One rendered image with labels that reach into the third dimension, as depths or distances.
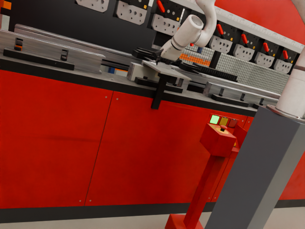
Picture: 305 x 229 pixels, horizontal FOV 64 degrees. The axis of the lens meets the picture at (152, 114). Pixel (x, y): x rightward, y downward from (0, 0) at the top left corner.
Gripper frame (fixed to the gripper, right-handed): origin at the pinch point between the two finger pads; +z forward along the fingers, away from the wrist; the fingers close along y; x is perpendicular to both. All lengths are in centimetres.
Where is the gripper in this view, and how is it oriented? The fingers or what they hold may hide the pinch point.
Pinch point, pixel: (162, 62)
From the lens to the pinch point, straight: 139.1
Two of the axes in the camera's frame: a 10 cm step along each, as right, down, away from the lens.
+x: 0.9, 8.9, -4.5
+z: -4.6, 4.4, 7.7
